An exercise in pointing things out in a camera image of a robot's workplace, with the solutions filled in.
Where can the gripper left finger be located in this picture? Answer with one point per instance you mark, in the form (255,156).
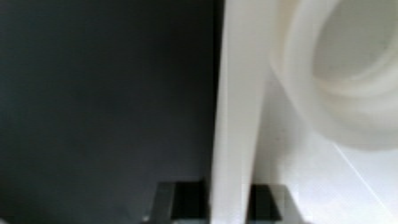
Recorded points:
(180,203)

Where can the white square table top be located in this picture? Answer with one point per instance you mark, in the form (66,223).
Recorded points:
(306,133)

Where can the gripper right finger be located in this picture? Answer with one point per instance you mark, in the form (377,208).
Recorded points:
(274,208)

